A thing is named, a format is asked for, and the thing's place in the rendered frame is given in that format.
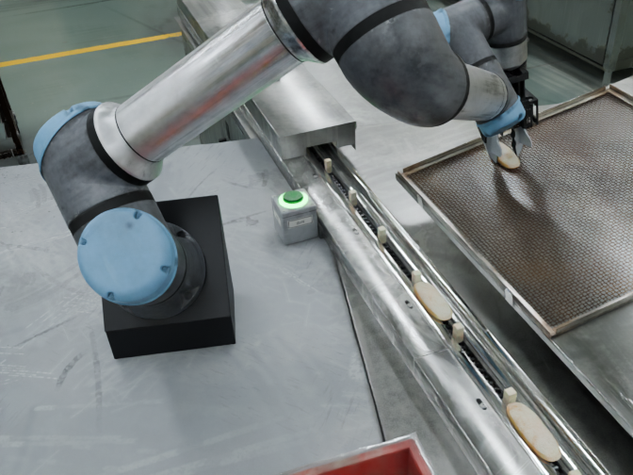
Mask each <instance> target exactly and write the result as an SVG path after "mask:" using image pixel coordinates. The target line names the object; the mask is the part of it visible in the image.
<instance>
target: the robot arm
mask: <svg viewBox="0 0 633 475"><path fill-rule="evenodd" d="M528 41H529V38H528V27H527V0H462V1H460V2H458V3H456V4H453V5H451V6H448V7H446V8H439V9H437V10H436V11H434V12H432V10H431V9H430V7H429V5H428V3H427V1H426V0H259V1H258V2H257V3H255V4H254V5H253V6H251V7H250V8H248V9H247V10H246V11H244V12H243V13H242V14H240V15H239V16H238V17H236V18H235V19H234V20H232V21H231V22H230V23H229V24H227V25H226V26H225V27H223V28H222V29H221V30H220V31H219V32H217V33H216V34H215V35H213V36H212V37H211V38H209V39H208V40H207V41H205V42H204V43H202V44H201V45H200V46H198V47H197V48H196V49H194V50H193V51H192V52H190V53H189V54H188V55H186V56H185V57H183V58H182V59H181V60H179V61H178V62H177V63H175V64H174V65H173V66H171V67H170V68H169V69H167V70H166V71H165V72H164V73H163V74H161V75H160V76H158V77H157V78H156V79H155V80H153V81H152V82H151V83H149V84H148V85H147V86H145V87H144V88H143V89H141V90H140V91H138V92H137V93H136V94H134V95H133V96H132V97H130V98H129V99H128V100H126V101H125V102H124V103H122V104H121V105H120V104H117V103H113V102H105V103H100V102H84V103H80V104H76V105H74V106H71V108H70V109H69V110H64V109H63V110H62V111H60V112H58V114H56V115H55V116H53V117H52V118H51V119H50V120H48V121H47V122H46V123H45V124H44V125H43V126H42V127H41V129H40V130H39V132H38V134H37V135H36V137H35V139H34V143H33V151H34V156H35V158H36V159H37V162H38V164H39V170H40V173H41V177H42V178H43V180H44V181H45V182H46V183H47V185H48V187H49V189H50V191H51V193H52V195H53V197H54V199H55V201H56V203H57V206H58V209H59V211H60V213H61V215H62V217H63V219H64V221H65V222H66V224H67V226H68V229H69V230H70V231H71V233H72V236H73V239H74V241H75V243H76V245H77V261H78V266H79V269H80V271H81V273H82V276H83V277H84V279H85V281H86V282H87V283H88V285H89V286H90V287H91V288H92V289H93V290H94V291H95V292H96V293H97V294H99V295H100V296H101V297H103V298H105V299H106V300H108V301H110V302H113V303H117V304H118V305H119V306H120V307H121V308H123V309H124V310H125V311H127V312H128V313H130V314H132V315H134V316H137V317H140V318H144V319H166V318H170V317H173V316H175V315H177V314H179V313H181V312H183V311H184V310H186V309H187V308H188V307H189V306H190V305H192V303H193V302H194V301H195V300H196V299H197V297H198V296H199V294H200V292H201V290H202V288H203V283H204V279H205V261H204V257H203V252H202V250H201V248H200V246H199V244H198V243H197V241H196V240H195V239H194V238H193V237H192V236H191V235H190V234H189V233H188V232H187V231H185V230H184V229H182V228H181V227H179V226H177V225H175V224H172V223H169V222H165V220H164V218H163V216H162V214H161V212H160V210H159V208H158V206H157V204H156V202H155V200H154V197H153V195H152V193H151V192H150V190H149V188H148V186H147V184H149V183H150V182H152V181H153V180H155V178H156V177H158V176H159V175H160V173H161V172H162V169H163V159H164V158H165V157H166V156H168V155H170V154H171V153H173V152H174V151H176V150H177V149H179V148H180V147H182V146H183V145H184V144H186V143H187V142H189V141H190V140H192V139H194V138H195V137H197V136H198V135H199V134H201V133H202V132H203V131H204V130H206V129H207V128H209V127H210V126H212V125H213V124H214V123H216V122H218V121H219V120H221V119H222V118H224V117H225V116H227V115H228V114H229V113H231V112H232V111H234V110H235V109H237V108H238V107H240V106H242V105H243V104H244V103H246V102H247V101H249V100H250V99H251V98H252V97H254V96H255V95H257V94H258V93H260V92H261V91H262V90H264V89H266V88H267V87H269V86H270V85H272V84H273V83H275V82H276V81H277V80H279V79H280V78H282V77H283V76H285V75H286V74H288V73H290V72H291V71H292V70H294V69H295V68H297V67H298V66H300V65H301V64H302V63H303V62H305V61H312V62H315V63H320V64H325V63H327V62H328V61H330V60H331V59H333V58H334V59H335V61H336V63H337V64H338V66H339V68H340V69H341V71H342V73H343V75H344V76H345V77H346V79H347V80H348V81H349V83H350V84H351V85H352V87H353V88H354V89H355V90H356V91H357V92H358V93H359V94H360V95H361V96H362V97H363V98H365V99H366V100H367V101H368V103H370V104H371V105H372V106H374V107H375V108H377V109H378V110H380V111H381V112H383V113H385V114H387V115H389V116H390V117H392V118H394V119H395V120H398V121H400V122H402V123H406V124H408V125H412V126H417V127H436V126H440V125H443V124H445V123H448V122H450V121H451V120H461V121H476V126H477V127H478V130H479V134H480V137H481V139H482V141H483V144H484V146H485V148H486V151H487V153H488V155H489V156H490V158H491V159H492V160H493V161H494V162H495V163H496V162H497V159H498V157H501V156H502V149H501V146H500V144H499V141H498V134H500V135H501V136H503V132H504V131H507V130H508V129H511V137H512V143H511V146H512V149H513V150H514V153H515V154H516V156H519V154H520V152H521V150H522V148H523V145H524V144H525V145H526V146H528V147H531V146H532V141H531V138H530V137H529V135H528V133H527V128H529V127H531V126H532V122H535V123H536V124H537V125H538V124H539V105H538V99H537V98H536V97H535V96H534V95H533V94H532V93H531V92H529V91H528V90H527V89H526V88H525V80H527V79H528V71H527V70H526V68H527V58H528ZM533 104H534V105H535V106H536V117H535V116H534V115H533Z"/></svg>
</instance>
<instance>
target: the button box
mask: <svg viewBox="0 0 633 475"><path fill-rule="evenodd" d="M296 190H297V191H300V192H303V193H305V194H306V195H307V198H308V201H307V203H306V204H305V205H303V206H300V207H295V208H288V207H284V206H282V205H280V203H279V198H280V197H281V196H282V195H283V193H281V194H276V195H273V196H271V201H272V210H273V219H274V227H275V228H276V230H277V232H278V234H279V236H280V237H281V239H282V241H283V243H284V245H288V244H292V243H296V242H300V241H304V240H306V239H310V238H317V237H320V239H322V229H321V225H320V223H319V222H318V220H317V206H316V204H315V203H314V201H313V200H312V198H311V197H310V195H309V194H308V192H307V191H306V189H305V188H300V189H296Z"/></svg>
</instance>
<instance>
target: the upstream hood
mask: <svg viewBox="0 0 633 475"><path fill-rule="evenodd" d="M176 1H177V5H178V7H179V8H180V10H182V12H183V13H184V15H185V16H186V18H187V20H188V21H189V23H190V24H191V26H192V27H193V29H194V30H195V32H196V33H197V34H198V36H199V37H200V39H201V40H202V42H205V41H207V40H208V39H209V38H211V37H212V36H213V35H215V34H216V33H217V32H219V31H220V30H221V29H222V28H223V27H225V26H226V25H227V24H229V23H230V22H231V21H232V20H234V19H235V18H236V17H238V16H239V15H240V14H242V13H243V12H244V11H246V10H247V9H248V8H247V6H246V5H245V4H244V3H243V2H242V1H241V0H176ZM244 105H245V106H246V107H247V109H248V110H249V112H250V113H251V115H252V116H253V117H254V119H255V120H256V122H257V123H258V125H259V126H260V128H261V129H262V131H263V132H264V134H265V135H266V137H267V138H268V140H269V141H270V143H271V144H272V146H273V147H274V149H275V150H276V152H277V153H278V155H279V156H280V158H281V159H282V160H285V159H289V158H293V157H297V156H305V155H306V148H307V147H311V146H316V145H319V144H324V143H328V142H333V141H336V144H337V148H338V147H343V146H347V145H351V146H352V147H353V148H354V149H355V150H356V139H355V129H357V124H356V121H355V120H354V119H353V118H352V117H351V116H350V115H349V114H348V113H347V111H346V110H345V109H344V108H343V107H342V106H341V105H340V104H339V103H338V102H337V101H336V100H335V99H334V98H333V97H332V96H331V95H330V94H329V93H328V92H327V91H326V89H325V88H324V87H323V86H322V85H321V84H320V83H319V82H318V81H317V80H316V79H315V78H314V77H313V76H312V75H311V74H310V73H309V72H308V71H307V70H306V68H305V67H304V66H303V65H302V64H301V65H300V66H298V67H297V68H295V69H294V70H292V71H291V72H290V73H288V74H286V75H285V76H283V77H282V78H280V79H279V80H277V81H276V82H275V83H273V84H272V85H270V86H269V87H267V88H266V89H264V90H262V91H261V92H260V93H258V94H257V95H255V96H254V97H252V98H251V99H250V100H249V101H247V102H246V103H244Z"/></svg>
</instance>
